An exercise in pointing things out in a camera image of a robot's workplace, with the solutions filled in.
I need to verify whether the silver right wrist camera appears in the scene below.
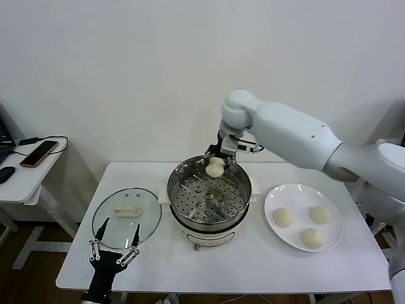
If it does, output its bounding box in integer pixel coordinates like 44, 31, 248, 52
221, 135, 263, 155

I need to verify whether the gold smartphone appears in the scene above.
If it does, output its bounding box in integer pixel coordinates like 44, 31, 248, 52
19, 141, 60, 168

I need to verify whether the white round plate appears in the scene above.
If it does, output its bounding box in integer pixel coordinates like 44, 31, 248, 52
264, 184, 344, 253

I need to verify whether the white electric cooker base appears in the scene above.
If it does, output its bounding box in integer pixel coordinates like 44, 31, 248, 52
157, 177, 262, 253

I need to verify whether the black computer mouse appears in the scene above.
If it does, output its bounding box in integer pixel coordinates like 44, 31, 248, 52
0, 166, 16, 185

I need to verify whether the stainless steel steamer basket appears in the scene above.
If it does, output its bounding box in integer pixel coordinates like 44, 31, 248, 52
166, 154, 253, 231

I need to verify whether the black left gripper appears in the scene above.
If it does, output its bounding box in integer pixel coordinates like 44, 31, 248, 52
87, 217, 141, 295

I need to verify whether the white side table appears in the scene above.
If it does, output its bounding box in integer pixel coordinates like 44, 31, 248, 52
0, 136, 80, 270

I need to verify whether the round glass pot lid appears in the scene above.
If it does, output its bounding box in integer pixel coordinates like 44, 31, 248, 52
92, 187, 163, 250

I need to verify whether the black cable with adapter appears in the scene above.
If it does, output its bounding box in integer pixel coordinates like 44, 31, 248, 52
12, 136, 70, 156

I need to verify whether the black cable with clamp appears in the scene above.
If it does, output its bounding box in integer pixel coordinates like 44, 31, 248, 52
356, 202, 375, 229

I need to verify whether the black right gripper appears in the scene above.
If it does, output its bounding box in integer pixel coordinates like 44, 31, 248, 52
204, 129, 237, 175

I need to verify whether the white steamed baozi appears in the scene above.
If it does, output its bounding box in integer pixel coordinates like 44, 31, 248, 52
272, 207, 295, 228
308, 205, 332, 225
299, 227, 325, 251
205, 157, 226, 178

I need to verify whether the black laptop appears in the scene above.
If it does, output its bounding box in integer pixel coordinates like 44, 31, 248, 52
0, 103, 17, 165

